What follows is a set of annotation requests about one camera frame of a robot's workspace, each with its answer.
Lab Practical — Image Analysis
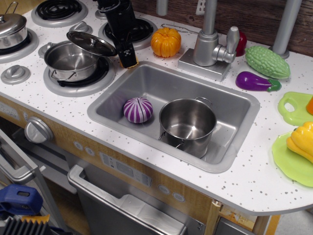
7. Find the green toy cutting board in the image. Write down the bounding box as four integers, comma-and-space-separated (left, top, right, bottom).
278, 92, 313, 126

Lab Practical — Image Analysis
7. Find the purple toy eggplant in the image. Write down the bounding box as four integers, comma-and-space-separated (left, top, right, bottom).
235, 71, 282, 92

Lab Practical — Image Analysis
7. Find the orange toy piece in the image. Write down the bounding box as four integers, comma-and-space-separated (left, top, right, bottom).
306, 97, 313, 115

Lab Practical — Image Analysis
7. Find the grey stove knob middle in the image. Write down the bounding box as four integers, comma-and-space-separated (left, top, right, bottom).
69, 21, 93, 34

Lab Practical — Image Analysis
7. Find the yellow toy bell pepper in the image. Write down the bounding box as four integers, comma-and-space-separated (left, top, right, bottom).
286, 121, 313, 163

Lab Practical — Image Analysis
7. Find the black burner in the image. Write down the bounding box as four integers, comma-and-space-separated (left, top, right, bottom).
44, 58, 115, 97
31, 0, 88, 28
98, 17, 157, 51

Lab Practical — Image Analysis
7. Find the lidded steel pot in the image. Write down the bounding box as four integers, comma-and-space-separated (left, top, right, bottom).
0, 1, 28, 50

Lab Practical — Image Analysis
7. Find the back left black burner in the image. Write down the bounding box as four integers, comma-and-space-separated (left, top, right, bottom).
31, 0, 88, 28

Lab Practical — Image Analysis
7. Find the grey stove knob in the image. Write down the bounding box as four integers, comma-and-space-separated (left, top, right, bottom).
69, 21, 93, 34
95, 10, 107, 20
0, 65, 30, 85

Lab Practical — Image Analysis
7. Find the grey stove knob front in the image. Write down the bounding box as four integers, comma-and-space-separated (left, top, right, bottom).
0, 65, 30, 85

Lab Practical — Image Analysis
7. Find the purple striped toy onion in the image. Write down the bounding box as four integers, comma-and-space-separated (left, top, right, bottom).
123, 97, 153, 124

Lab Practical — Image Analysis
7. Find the grey post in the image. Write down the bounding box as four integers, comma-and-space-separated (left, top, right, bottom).
270, 0, 302, 59
156, 0, 168, 16

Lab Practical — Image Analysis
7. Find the grey post right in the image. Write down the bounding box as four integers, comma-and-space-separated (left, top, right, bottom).
270, 0, 302, 59

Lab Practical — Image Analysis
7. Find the back right black burner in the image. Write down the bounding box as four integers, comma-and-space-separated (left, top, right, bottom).
98, 17, 157, 51

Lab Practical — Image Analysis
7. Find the red toy apple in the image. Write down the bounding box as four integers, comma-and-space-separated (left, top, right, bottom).
236, 31, 247, 57

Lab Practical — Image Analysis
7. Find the silver toy faucet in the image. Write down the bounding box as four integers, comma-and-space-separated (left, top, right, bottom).
178, 0, 240, 82

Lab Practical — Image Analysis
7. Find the blue clamp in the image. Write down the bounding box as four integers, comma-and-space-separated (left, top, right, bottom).
0, 184, 43, 215

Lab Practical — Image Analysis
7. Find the steel pot lid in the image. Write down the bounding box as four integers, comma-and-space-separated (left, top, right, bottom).
67, 31, 117, 57

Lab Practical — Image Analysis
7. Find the light green plate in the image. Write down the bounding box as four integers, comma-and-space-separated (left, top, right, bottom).
271, 132, 313, 188

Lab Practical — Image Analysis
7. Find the steel pot on burner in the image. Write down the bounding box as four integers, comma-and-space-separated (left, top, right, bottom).
44, 41, 99, 82

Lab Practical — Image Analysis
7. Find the front left black burner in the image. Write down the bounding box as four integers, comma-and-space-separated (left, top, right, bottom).
44, 58, 115, 97

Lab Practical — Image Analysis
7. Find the grey stove knob back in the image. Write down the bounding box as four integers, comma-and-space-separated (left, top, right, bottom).
95, 10, 107, 20

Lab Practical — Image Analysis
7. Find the grey toy sink basin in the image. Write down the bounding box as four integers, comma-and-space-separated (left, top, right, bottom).
88, 62, 260, 173

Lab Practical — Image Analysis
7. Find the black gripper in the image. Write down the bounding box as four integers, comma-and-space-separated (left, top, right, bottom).
97, 0, 137, 67

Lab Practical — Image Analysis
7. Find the yellow toy corn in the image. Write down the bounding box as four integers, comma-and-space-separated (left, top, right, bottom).
119, 61, 139, 69

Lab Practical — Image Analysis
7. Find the far left burner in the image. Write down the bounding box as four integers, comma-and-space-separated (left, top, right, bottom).
0, 28, 39, 64

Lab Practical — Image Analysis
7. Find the grey post left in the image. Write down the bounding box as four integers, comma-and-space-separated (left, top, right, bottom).
156, 0, 168, 16

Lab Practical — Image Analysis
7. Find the grey oven dial knob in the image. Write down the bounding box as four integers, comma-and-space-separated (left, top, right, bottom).
24, 117, 54, 143

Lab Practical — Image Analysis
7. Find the steel pot in sink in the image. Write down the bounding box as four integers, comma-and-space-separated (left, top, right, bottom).
158, 97, 217, 158

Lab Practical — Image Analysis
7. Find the silver dishwasher door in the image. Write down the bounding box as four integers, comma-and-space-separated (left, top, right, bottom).
67, 164, 205, 235

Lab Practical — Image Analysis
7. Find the orange toy pumpkin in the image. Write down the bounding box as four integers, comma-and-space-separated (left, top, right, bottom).
150, 27, 181, 58

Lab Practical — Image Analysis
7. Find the green toy bitter melon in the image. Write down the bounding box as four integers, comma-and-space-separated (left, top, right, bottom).
245, 46, 291, 79

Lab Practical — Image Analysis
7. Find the silver oven door handle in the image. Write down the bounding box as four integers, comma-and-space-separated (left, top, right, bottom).
0, 132, 45, 186

